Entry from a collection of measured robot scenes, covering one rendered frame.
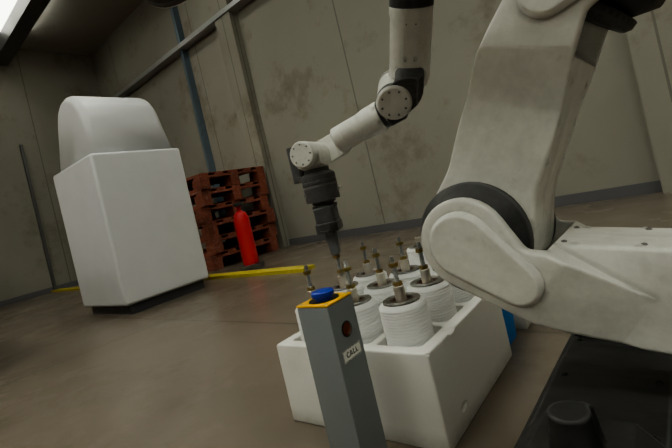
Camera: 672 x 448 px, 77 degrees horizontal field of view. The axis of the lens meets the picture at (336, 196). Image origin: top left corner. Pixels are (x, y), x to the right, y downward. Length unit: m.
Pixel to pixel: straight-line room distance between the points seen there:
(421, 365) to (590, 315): 0.36
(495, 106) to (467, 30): 3.33
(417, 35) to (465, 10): 2.99
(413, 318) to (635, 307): 0.41
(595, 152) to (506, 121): 3.03
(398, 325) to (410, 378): 0.09
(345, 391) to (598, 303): 0.41
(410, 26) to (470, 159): 0.43
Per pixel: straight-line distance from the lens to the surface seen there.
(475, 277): 0.53
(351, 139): 1.01
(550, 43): 0.51
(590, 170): 3.58
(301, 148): 1.03
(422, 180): 4.01
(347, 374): 0.75
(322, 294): 0.73
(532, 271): 0.51
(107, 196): 3.27
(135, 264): 3.29
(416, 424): 0.88
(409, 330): 0.84
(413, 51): 0.93
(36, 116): 8.69
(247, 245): 3.81
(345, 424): 0.79
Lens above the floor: 0.49
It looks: level
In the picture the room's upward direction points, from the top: 13 degrees counter-clockwise
